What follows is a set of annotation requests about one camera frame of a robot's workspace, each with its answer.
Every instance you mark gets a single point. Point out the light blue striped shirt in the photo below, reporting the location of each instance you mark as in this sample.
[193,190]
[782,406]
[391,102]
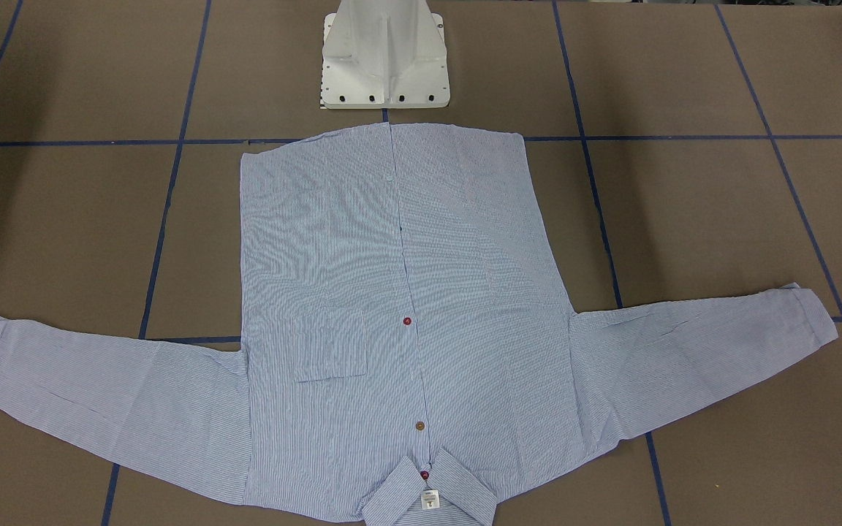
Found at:
[409,354]

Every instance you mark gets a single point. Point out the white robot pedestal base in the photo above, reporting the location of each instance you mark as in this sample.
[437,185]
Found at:
[383,55]

